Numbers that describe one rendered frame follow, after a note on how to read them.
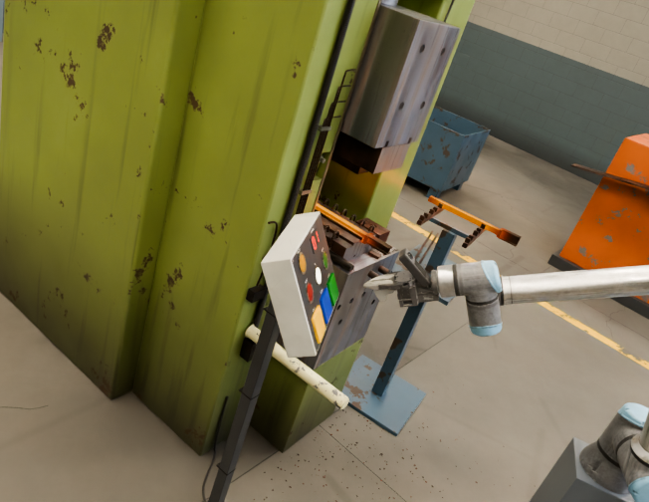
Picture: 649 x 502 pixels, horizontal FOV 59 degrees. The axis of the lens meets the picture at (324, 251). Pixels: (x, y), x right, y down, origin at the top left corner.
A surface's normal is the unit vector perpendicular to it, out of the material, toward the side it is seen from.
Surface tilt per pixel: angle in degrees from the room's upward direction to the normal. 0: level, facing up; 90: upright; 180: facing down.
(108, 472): 0
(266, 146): 90
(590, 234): 90
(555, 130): 90
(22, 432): 0
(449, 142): 90
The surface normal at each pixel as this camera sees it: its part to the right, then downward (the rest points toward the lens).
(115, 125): -0.58, 0.22
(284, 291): -0.20, 0.40
